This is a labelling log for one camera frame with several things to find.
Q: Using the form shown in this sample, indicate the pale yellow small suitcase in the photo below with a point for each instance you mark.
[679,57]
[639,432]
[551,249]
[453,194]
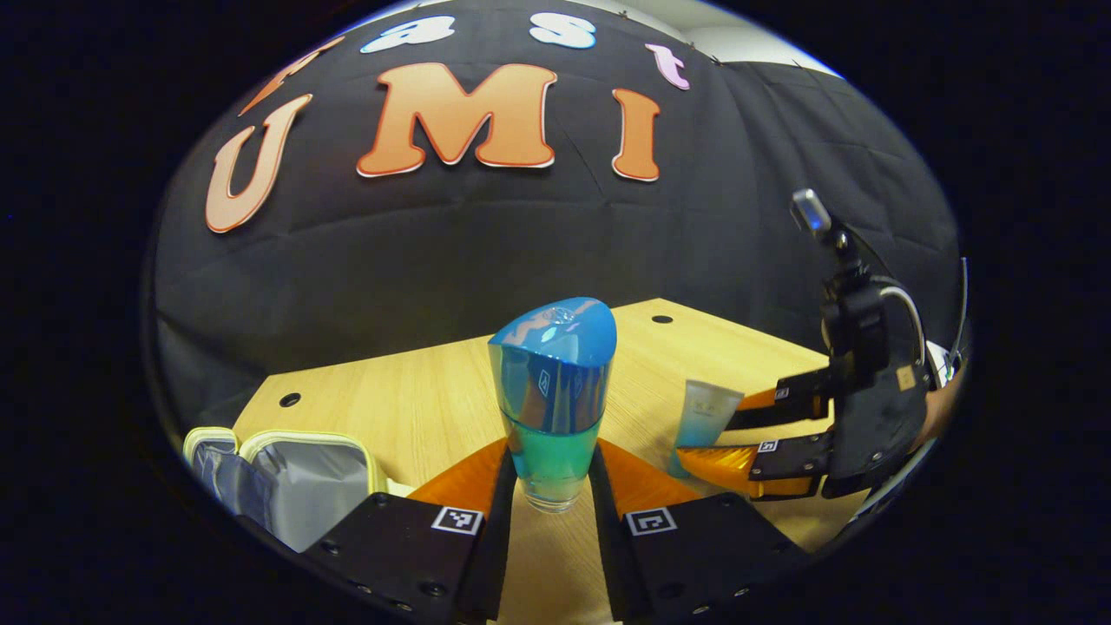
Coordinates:
[312,486]

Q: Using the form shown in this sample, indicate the blue capped clear bottle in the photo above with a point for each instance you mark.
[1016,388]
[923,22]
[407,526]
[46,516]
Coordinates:
[551,391]

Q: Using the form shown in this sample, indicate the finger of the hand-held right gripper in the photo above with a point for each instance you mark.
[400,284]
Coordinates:
[781,417]
[794,460]

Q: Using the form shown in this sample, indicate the small pale blue tube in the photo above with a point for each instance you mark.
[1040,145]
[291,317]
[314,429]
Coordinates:
[705,417]

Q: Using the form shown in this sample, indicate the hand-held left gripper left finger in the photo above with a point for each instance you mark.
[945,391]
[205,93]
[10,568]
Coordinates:
[499,538]

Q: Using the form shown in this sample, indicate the black backdrop cloth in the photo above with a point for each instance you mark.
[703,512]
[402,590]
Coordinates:
[434,260]

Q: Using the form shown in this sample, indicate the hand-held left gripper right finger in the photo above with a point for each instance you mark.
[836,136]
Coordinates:
[603,538]

